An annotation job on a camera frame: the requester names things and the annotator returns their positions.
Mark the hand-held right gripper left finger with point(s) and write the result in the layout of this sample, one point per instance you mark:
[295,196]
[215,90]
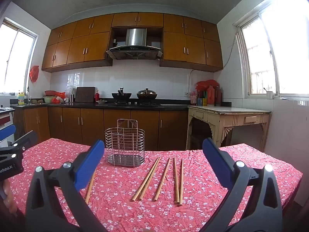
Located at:
[89,164]

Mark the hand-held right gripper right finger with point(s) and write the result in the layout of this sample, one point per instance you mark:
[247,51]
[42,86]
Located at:
[217,164]

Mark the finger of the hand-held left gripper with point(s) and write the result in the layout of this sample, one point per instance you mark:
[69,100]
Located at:
[26,140]
[7,132]

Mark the person's left hand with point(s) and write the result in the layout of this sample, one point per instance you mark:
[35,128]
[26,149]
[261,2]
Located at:
[8,204]

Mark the yellow detergent bottle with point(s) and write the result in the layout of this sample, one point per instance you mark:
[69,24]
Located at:
[21,99]

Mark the wooden kitchen base cabinets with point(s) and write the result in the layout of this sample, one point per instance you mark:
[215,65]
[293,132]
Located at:
[101,125]

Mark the metal faucet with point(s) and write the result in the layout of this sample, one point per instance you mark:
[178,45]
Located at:
[28,94]

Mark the cream wooden side table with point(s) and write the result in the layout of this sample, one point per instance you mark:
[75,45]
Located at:
[229,122]

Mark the green basin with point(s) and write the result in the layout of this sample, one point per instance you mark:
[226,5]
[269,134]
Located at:
[48,99]

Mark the red basin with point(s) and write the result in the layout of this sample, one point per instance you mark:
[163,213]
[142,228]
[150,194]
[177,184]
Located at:
[49,93]

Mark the orange plastic bag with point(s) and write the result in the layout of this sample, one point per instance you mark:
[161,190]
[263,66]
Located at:
[59,94]

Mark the steel cup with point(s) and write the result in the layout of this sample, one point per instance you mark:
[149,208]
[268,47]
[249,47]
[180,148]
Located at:
[72,98]

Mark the small plate with food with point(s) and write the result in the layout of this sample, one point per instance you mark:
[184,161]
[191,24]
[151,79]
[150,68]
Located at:
[101,101]

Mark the blue and yellow box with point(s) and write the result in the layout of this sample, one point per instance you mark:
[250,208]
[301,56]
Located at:
[201,102]

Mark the red plastic bag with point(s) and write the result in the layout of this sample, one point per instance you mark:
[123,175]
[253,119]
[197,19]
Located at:
[205,84]
[34,73]

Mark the brown thermos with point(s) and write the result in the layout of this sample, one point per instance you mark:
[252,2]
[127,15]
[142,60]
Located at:
[218,98]

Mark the clear plastic bag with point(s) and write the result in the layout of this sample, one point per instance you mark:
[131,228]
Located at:
[70,89]

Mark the red thermos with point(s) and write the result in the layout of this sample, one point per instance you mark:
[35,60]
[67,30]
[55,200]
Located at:
[210,96]

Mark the red bottle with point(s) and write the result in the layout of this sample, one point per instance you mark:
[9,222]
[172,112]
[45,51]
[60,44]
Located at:
[97,96]

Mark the pink package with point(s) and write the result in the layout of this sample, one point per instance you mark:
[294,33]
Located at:
[193,99]

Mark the dark wooden cutting board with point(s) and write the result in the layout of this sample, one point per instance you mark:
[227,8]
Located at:
[85,94]

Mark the white framed window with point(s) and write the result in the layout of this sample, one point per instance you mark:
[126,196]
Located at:
[260,58]
[14,58]

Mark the red floral tablecloth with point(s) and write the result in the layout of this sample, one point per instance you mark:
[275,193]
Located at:
[144,215]

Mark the black gas stove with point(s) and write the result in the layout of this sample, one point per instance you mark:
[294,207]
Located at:
[135,104]

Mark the black wok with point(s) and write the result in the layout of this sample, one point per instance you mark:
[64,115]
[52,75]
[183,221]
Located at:
[122,95]

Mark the white mug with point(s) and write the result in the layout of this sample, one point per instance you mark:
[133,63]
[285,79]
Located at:
[269,95]

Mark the bronze lidded wok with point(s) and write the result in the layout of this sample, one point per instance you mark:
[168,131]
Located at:
[147,93]

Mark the steel range hood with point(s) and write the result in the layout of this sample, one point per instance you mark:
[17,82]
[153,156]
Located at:
[136,37]

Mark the wooden wall cabinets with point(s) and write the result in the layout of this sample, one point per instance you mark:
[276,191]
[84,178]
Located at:
[79,48]

